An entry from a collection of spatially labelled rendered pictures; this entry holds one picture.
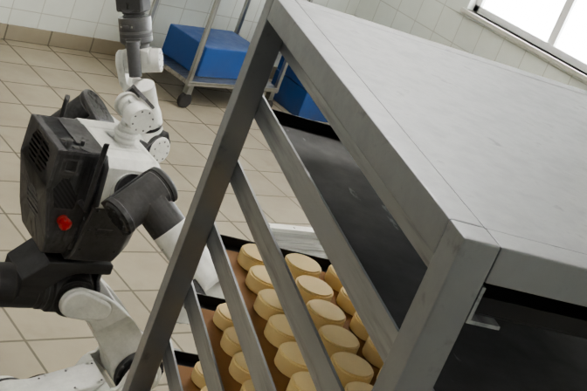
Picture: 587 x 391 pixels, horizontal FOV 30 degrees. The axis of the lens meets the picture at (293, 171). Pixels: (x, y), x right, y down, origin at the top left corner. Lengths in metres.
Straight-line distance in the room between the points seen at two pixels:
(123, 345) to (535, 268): 2.30
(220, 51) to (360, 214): 5.73
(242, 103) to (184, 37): 5.59
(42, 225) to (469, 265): 1.99
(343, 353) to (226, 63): 5.77
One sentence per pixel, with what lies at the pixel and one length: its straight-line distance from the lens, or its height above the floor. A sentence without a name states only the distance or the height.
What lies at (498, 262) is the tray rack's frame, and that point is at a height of 1.81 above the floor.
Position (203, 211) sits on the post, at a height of 1.53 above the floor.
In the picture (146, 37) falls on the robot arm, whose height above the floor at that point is 1.30.
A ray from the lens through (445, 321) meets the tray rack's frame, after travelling 0.79.
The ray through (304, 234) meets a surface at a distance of 3.18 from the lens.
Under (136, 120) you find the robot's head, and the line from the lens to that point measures 2.65.
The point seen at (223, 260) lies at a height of 1.51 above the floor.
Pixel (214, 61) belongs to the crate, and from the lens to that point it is 6.86.
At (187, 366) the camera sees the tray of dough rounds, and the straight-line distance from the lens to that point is 1.49.
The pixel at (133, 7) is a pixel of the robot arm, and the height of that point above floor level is 1.36.
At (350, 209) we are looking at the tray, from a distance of 1.16.
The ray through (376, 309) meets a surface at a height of 1.69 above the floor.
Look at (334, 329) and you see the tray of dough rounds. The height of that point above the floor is 1.51.
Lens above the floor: 2.06
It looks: 19 degrees down
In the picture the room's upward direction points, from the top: 22 degrees clockwise
